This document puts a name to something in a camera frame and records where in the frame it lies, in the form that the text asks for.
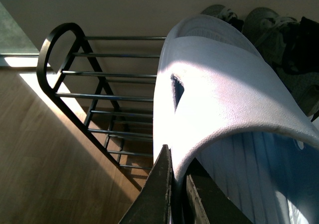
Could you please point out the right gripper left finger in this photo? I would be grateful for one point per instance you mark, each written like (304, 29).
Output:
(152, 206)

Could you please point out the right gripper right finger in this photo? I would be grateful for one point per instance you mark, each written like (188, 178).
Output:
(205, 203)

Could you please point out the light blue slipper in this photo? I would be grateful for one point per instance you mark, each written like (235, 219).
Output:
(216, 100)

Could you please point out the grey knit sneaker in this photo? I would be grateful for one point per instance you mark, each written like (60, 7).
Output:
(291, 48)
(226, 14)

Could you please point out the black metal shoe rack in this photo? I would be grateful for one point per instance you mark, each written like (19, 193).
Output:
(105, 86)

